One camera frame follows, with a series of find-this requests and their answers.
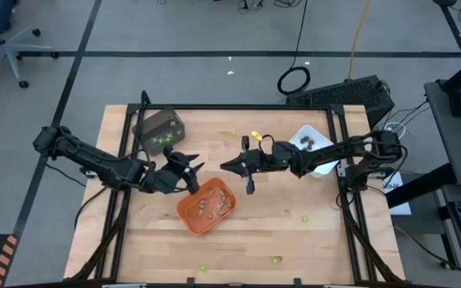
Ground orange plastic bin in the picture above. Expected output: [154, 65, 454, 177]
[176, 177, 239, 237]

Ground white paper sheet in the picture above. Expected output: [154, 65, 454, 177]
[381, 170, 414, 217]

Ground black aluminium table frame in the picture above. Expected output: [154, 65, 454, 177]
[64, 90, 406, 288]

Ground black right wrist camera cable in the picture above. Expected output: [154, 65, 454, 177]
[260, 134, 276, 156]

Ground long black floor cable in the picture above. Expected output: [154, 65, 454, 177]
[392, 223, 461, 283]

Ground office chair base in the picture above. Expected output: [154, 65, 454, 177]
[0, 0, 60, 90]

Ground black hanging cable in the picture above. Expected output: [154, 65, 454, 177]
[276, 0, 312, 97]

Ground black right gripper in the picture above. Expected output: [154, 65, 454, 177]
[219, 135, 302, 196]

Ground white cable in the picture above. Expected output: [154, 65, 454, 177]
[384, 122, 407, 135]

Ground black floor cable bundle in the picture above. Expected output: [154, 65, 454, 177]
[236, 0, 264, 11]
[273, 0, 304, 9]

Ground white plastic bin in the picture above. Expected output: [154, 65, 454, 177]
[288, 124, 340, 179]

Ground yellow hanging cable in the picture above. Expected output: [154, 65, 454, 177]
[346, 0, 372, 80]

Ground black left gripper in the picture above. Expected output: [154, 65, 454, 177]
[146, 146, 206, 196]

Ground dark grey plastic bin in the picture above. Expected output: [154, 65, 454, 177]
[131, 107, 186, 157]

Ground black desk support bar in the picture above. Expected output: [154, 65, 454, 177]
[386, 162, 458, 209]

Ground grey desk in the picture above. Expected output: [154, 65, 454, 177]
[423, 78, 461, 189]

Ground black computer cables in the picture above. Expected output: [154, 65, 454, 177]
[374, 99, 431, 133]

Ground black computer tower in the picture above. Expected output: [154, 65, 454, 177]
[285, 74, 395, 129]

